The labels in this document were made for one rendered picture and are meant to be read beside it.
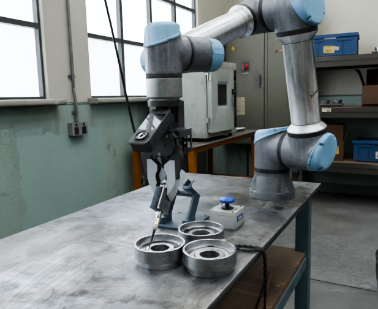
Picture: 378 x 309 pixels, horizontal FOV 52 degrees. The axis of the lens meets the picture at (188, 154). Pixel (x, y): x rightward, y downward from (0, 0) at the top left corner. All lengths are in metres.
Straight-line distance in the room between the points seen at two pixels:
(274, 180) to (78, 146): 1.84
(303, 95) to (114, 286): 0.73
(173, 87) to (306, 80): 0.48
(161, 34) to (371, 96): 3.51
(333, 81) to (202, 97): 2.07
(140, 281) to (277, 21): 0.77
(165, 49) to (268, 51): 3.94
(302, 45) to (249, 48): 3.64
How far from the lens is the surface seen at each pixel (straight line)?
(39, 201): 2.68
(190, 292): 0.72
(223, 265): 0.75
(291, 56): 1.16
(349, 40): 4.29
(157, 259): 0.79
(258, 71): 4.72
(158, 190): 0.82
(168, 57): 0.79
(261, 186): 1.30
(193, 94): 3.13
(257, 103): 4.72
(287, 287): 1.34
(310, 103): 1.18
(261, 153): 1.29
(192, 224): 0.95
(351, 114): 4.15
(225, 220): 1.01
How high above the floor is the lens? 1.13
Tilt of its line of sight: 8 degrees down
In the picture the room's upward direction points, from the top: 2 degrees counter-clockwise
